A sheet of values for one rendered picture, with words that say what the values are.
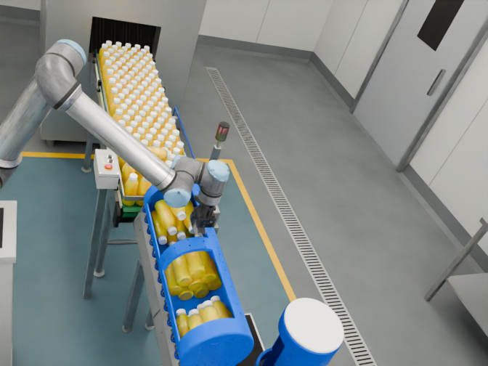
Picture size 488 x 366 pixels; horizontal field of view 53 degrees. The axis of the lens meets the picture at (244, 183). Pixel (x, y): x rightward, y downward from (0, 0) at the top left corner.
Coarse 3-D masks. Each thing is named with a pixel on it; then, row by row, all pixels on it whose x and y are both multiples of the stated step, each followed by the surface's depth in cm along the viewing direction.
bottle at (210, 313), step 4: (204, 308) 191; (208, 308) 189; (212, 308) 189; (204, 312) 189; (208, 312) 188; (212, 312) 188; (216, 312) 188; (204, 316) 188; (208, 316) 187; (212, 316) 186; (216, 316) 187; (204, 320) 187; (208, 320) 186
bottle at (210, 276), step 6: (204, 252) 215; (204, 258) 213; (210, 258) 216; (204, 264) 210; (210, 264) 211; (210, 270) 208; (204, 276) 207; (210, 276) 208; (204, 282) 210; (210, 282) 211
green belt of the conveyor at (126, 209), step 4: (104, 104) 324; (120, 188) 266; (120, 192) 264; (136, 204) 260; (124, 208) 256; (128, 208) 256; (132, 208) 257; (136, 208) 258; (140, 208) 259; (124, 212) 256; (128, 212) 256; (132, 212) 257; (124, 216) 257; (128, 216) 257; (132, 216) 258; (136, 216) 259
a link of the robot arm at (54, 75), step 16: (48, 64) 152; (64, 64) 155; (48, 80) 151; (64, 80) 152; (48, 96) 152; (64, 96) 152; (80, 96) 156; (80, 112) 156; (96, 112) 158; (96, 128) 159; (112, 128) 161; (112, 144) 162; (128, 144) 164; (128, 160) 166; (144, 160) 167; (160, 160) 172; (144, 176) 171; (160, 176) 170; (176, 176) 173; (192, 176) 182; (176, 192) 171
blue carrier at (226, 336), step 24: (192, 192) 231; (192, 240) 205; (216, 240) 215; (168, 264) 204; (216, 264) 201; (168, 312) 195; (240, 312) 188; (192, 336) 176; (216, 336) 174; (240, 336) 179; (192, 360) 180; (216, 360) 186; (240, 360) 192
